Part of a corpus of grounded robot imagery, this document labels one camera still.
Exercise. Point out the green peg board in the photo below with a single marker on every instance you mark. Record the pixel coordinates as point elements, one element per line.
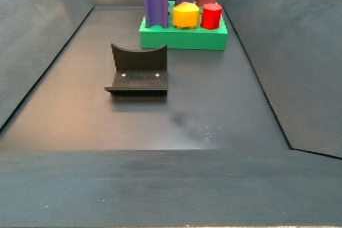
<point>184,38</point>

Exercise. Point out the yellow rounded block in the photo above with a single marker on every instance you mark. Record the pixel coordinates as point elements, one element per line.
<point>185,15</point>

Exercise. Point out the red hexagonal block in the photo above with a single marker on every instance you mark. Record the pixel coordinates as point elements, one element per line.
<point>211,16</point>

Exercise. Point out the purple arch block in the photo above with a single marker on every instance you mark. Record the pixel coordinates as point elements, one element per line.
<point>156,13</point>

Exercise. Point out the black curved holder bracket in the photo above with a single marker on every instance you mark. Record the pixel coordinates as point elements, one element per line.
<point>140,71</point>

